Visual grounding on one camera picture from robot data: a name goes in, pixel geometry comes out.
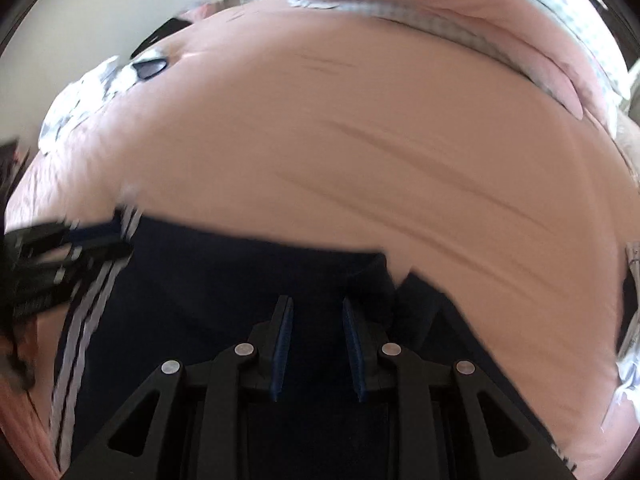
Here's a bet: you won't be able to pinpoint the round bed with pink sheet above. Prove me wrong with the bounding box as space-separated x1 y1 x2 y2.
0 0 640 480

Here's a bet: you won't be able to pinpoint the navy pants with white stripes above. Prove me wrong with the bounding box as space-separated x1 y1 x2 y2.
50 205 576 480

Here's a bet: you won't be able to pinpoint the white shirt with navy cuffs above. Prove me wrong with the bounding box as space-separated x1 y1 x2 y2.
40 55 171 156

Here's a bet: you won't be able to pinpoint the white folded clothes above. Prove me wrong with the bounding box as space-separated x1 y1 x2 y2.
616 241 640 403

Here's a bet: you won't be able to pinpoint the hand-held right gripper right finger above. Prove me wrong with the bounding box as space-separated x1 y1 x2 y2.
341 296 578 480

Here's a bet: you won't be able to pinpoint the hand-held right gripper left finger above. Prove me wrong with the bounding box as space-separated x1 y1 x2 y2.
60 295 293 480

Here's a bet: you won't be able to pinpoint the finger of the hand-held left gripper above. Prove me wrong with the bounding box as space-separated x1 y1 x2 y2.
57 210 130 247
52 245 133 273

